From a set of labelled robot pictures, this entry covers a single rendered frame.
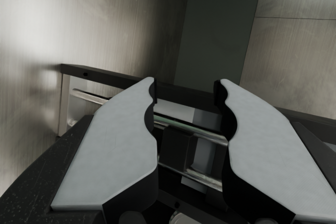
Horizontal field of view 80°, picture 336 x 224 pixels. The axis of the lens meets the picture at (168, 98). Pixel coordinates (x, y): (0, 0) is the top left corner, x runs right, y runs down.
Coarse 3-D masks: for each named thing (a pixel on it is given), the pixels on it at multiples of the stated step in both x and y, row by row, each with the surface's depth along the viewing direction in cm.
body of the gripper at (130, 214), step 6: (120, 216) 5; (126, 216) 5; (132, 216) 5; (138, 216) 5; (120, 222) 5; (126, 222) 5; (132, 222) 5; (138, 222) 5; (144, 222) 5; (258, 222) 5; (264, 222) 5; (270, 222) 5; (276, 222) 5
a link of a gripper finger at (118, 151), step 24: (120, 96) 9; (144, 96) 9; (96, 120) 8; (120, 120) 8; (144, 120) 8; (96, 144) 7; (120, 144) 7; (144, 144) 7; (72, 168) 6; (96, 168) 6; (120, 168) 6; (144, 168) 6; (72, 192) 5; (96, 192) 5; (120, 192) 5; (144, 192) 6
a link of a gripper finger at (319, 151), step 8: (296, 128) 8; (304, 128) 8; (304, 136) 7; (312, 136) 7; (304, 144) 7; (312, 144) 7; (320, 144) 7; (312, 152) 6; (320, 152) 6; (328, 152) 7; (320, 160) 6; (328, 160) 6; (320, 168) 6; (328, 168) 6; (328, 176) 6
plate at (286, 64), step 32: (288, 0) 58; (320, 0) 55; (256, 32) 63; (288, 32) 58; (320, 32) 55; (256, 64) 63; (288, 64) 59; (320, 64) 55; (288, 96) 60; (320, 96) 56
